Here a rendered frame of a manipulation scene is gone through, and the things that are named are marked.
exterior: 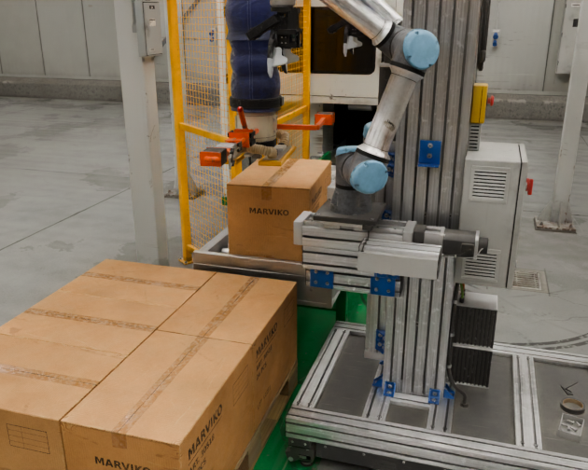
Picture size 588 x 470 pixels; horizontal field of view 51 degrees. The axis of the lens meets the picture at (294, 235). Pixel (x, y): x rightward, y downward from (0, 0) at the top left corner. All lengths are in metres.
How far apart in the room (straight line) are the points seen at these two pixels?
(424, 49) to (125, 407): 1.44
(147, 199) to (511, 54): 8.47
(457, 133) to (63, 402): 1.59
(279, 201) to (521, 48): 8.89
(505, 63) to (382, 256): 9.51
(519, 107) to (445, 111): 9.12
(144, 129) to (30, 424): 2.14
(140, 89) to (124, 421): 2.26
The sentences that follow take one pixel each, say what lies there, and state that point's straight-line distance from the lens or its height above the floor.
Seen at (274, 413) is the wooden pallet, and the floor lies 0.02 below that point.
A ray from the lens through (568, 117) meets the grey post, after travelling 5.48.
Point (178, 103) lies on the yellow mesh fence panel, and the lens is 4.29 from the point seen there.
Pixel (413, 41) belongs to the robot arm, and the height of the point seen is 1.62.
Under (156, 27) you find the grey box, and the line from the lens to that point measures 3.82.
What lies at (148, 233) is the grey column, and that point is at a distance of 4.01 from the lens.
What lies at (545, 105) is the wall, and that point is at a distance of 11.40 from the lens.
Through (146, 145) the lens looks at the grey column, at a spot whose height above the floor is 0.96.
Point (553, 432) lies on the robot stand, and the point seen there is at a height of 0.21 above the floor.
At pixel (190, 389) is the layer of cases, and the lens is 2.12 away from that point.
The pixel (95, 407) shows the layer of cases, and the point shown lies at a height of 0.54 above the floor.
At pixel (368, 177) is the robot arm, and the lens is 2.02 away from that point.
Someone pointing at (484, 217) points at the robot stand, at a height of 1.02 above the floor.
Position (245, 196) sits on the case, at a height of 0.89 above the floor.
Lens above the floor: 1.70
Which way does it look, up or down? 20 degrees down
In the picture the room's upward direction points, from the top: straight up
